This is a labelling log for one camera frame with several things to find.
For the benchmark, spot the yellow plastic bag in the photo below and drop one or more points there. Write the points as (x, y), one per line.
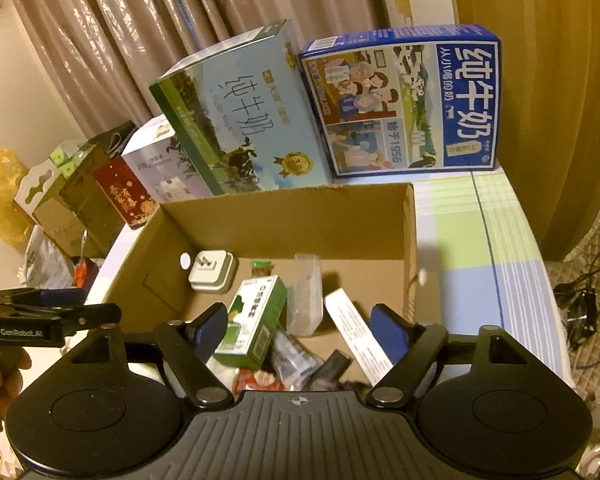
(0, 195)

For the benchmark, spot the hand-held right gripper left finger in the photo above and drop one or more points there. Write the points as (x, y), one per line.
(210, 332)

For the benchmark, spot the green candy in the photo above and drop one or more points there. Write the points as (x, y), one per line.
(261, 267)

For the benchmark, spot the plain brown carton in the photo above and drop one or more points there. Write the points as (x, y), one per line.
(87, 200)

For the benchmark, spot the white product box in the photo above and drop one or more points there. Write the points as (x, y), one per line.
(165, 170)

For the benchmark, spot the long white box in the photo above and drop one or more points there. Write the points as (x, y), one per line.
(355, 330)

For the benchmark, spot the light blue milk carton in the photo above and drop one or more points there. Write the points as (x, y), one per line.
(250, 120)

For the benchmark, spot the person's left hand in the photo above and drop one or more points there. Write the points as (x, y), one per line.
(2, 375)

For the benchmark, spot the small green boxes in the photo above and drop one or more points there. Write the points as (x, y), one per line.
(64, 157)

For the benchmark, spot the chair with quilted cover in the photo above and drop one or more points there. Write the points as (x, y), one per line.
(592, 270)

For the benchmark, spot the clear plastic container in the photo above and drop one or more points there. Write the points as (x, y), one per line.
(305, 300)

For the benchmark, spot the white charger adapter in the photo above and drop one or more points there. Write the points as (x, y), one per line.
(211, 272)

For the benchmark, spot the black paper bag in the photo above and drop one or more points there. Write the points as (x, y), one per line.
(107, 140)

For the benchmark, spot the red snack packet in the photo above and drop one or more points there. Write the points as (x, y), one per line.
(257, 380)

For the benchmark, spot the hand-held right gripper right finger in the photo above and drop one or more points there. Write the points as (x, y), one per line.
(387, 332)

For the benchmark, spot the red gift box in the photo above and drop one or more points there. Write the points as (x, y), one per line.
(127, 195)

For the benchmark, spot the wooden wardrobe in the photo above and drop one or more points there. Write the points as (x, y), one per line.
(530, 85)

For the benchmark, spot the dark blue milk carton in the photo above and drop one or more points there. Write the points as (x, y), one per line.
(400, 105)

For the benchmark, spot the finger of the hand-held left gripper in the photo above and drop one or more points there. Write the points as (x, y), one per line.
(95, 315)

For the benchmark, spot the white plastic bag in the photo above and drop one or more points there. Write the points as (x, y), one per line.
(47, 260)

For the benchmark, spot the brown cardboard box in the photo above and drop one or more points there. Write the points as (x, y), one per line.
(370, 230)

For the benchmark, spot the beige curtain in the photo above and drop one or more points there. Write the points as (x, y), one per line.
(130, 35)

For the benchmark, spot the black lighter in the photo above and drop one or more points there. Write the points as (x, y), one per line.
(332, 367)

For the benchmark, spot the green medicine box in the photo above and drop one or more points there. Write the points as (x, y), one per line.
(252, 320)

